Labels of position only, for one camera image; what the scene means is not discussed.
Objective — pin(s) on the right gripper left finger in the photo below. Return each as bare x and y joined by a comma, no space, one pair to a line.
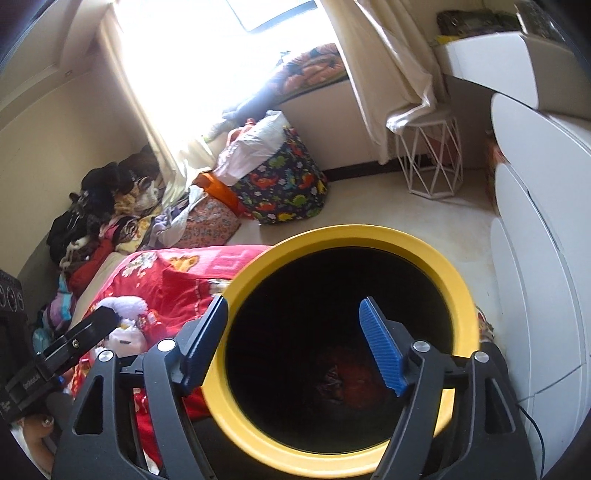
102,441

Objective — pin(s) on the white plastic bag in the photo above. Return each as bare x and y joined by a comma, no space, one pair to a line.
126,340

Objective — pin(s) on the yellow rimmed black trash bin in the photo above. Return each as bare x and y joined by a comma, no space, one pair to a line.
293,383

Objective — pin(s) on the left hand painted nails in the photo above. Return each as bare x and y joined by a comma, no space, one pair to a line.
36,427

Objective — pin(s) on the striped purple cloth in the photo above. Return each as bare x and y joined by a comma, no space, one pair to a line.
58,314

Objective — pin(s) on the red floral bed quilt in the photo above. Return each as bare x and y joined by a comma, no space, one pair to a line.
176,285

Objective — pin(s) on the pile of dark clothes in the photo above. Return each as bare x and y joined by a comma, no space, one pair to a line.
102,194

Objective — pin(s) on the floral pink box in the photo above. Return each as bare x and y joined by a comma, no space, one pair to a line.
210,223

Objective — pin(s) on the orange bag beside bed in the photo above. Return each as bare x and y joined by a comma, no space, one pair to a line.
219,191

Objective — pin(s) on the dinosaur print laundry basket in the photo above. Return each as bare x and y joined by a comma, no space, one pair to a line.
286,187

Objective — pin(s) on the white clothes in basket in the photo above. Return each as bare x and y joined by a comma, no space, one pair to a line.
251,148

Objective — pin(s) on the white dresser cabinet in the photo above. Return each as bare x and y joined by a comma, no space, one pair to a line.
540,112

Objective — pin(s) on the cream curtain left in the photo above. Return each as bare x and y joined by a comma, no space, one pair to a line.
159,102

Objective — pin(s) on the cream curtain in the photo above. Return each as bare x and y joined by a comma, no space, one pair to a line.
159,102
393,70

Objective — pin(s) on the dark blue jacket on sill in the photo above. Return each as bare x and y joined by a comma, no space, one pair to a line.
255,108

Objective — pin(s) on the cream curtain right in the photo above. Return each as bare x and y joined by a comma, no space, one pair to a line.
393,70

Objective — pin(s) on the orange patterned blanket on sill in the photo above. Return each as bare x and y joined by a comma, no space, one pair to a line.
313,69

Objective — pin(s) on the black bag on dresser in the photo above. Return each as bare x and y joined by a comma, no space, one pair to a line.
476,22

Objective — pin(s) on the white wire side stool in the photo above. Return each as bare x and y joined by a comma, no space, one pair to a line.
430,154

